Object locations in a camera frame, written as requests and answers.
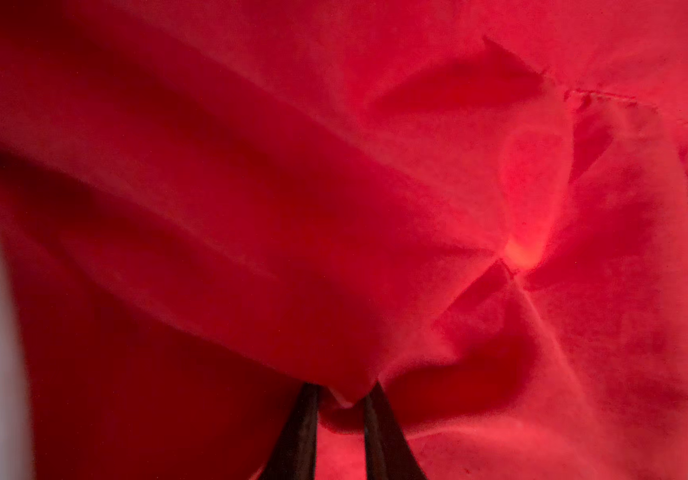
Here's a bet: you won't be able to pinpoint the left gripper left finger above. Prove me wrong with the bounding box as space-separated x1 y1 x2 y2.
258 383 320 480

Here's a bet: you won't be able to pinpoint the red shorts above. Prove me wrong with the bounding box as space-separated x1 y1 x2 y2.
0 1 688 479

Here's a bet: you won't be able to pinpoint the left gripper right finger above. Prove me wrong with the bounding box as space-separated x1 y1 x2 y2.
363 383 427 480

